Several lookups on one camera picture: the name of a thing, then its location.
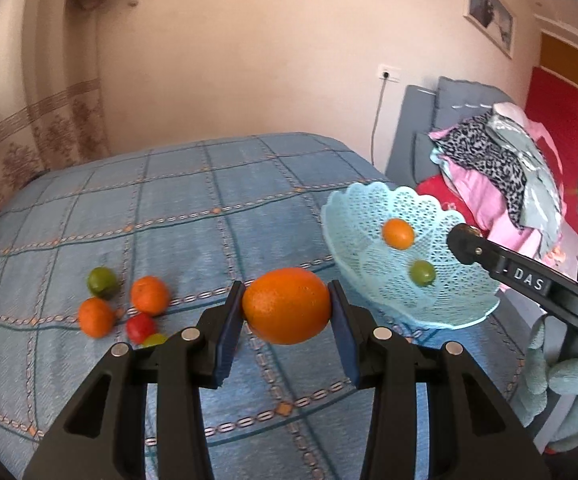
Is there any bright green lime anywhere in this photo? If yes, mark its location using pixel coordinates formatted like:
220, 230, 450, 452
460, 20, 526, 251
86, 267, 118, 298

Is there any red wall hanging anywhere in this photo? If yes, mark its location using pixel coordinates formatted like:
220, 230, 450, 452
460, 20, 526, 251
521, 64, 578, 203

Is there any grey-green leaf print cloth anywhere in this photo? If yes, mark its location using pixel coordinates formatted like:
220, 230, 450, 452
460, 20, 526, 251
486, 112, 566, 257

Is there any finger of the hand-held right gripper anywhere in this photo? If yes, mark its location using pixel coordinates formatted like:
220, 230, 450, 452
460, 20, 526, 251
446, 225, 552, 299

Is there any light blue lattice plastic basket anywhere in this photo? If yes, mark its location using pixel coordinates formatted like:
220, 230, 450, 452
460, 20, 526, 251
320, 182, 502, 330

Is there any red tomato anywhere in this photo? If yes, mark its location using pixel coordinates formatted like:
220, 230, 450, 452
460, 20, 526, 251
126, 313, 157, 345

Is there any beige patterned curtain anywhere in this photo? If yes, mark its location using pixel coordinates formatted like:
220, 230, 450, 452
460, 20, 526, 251
0, 0, 140, 273

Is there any framed wall picture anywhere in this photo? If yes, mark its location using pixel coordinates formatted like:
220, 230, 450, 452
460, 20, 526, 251
464, 0, 518, 60

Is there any pile of clothes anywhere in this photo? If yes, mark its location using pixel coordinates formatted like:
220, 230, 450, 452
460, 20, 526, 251
428, 102, 566, 267

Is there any leopard print cloth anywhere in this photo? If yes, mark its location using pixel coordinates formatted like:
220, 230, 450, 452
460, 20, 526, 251
441, 115, 528, 229

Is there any orange tangerine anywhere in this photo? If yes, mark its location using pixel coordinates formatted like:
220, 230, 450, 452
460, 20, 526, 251
130, 276, 171, 317
78, 298, 117, 338

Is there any black power cable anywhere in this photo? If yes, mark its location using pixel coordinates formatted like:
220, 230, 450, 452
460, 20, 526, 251
369, 80, 388, 167

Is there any large orange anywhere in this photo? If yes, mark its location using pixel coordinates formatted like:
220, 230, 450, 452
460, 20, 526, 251
241, 267, 332, 346

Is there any small orange kumquat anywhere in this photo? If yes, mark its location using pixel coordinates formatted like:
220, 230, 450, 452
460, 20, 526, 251
382, 218, 416, 250

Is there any person's right hand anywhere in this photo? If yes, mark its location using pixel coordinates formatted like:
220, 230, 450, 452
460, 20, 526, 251
511, 316, 578, 455

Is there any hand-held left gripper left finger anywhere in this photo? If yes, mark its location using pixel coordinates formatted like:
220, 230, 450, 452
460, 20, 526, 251
22, 280, 244, 480

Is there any grey sofa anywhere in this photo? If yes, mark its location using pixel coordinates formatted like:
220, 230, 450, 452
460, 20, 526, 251
385, 76, 520, 197

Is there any dull green round fruit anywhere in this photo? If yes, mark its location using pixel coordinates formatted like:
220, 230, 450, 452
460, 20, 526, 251
410, 260, 437, 287

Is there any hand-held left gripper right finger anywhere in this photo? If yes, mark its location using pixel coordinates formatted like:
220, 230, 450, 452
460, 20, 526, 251
327, 279, 552, 480

